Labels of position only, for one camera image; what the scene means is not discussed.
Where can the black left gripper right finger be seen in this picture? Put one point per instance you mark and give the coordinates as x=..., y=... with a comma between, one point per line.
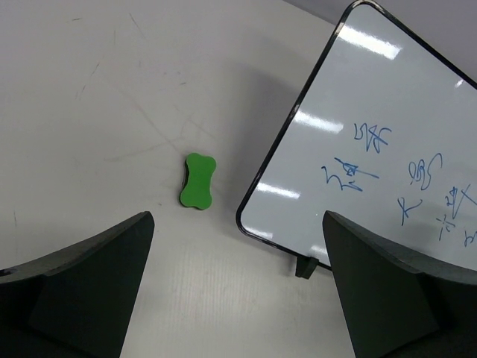
x=398, y=302

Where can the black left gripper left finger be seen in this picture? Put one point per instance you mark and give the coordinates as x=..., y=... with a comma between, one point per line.
x=78, y=301

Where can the white whiteboard with black frame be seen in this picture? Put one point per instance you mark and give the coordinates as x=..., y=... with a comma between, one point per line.
x=384, y=133

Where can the green bone-shaped whiteboard eraser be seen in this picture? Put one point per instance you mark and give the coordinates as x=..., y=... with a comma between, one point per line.
x=196, y=191

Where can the black whiteboard clip foot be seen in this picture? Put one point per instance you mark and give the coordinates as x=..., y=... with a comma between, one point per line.
x=305, y=267

